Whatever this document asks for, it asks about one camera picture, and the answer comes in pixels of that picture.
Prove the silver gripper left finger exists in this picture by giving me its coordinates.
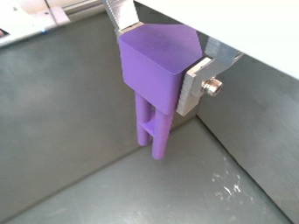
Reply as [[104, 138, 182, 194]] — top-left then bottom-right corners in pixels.
[[101, 0, 144, 36]]

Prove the purple three prong object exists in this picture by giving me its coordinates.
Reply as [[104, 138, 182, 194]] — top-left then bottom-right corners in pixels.
[[118, 24, 201, 160]]

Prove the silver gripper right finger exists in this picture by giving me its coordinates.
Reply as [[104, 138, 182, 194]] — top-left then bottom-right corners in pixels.
[[176, 38, 244, 116]]

